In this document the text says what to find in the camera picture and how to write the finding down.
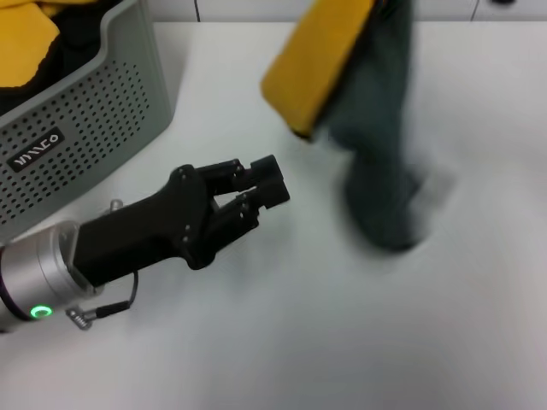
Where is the left gripper cable with connector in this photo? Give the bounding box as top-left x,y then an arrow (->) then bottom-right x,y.
65,271 -> 140,331

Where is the grey perforated storage box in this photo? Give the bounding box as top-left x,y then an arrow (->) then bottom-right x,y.
0,0 -> 177,245

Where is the grey-green and yellow towel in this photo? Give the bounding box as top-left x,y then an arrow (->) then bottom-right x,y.
260,0 -> 433,254

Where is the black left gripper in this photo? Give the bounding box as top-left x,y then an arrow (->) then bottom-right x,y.
73,164 -> 223,287

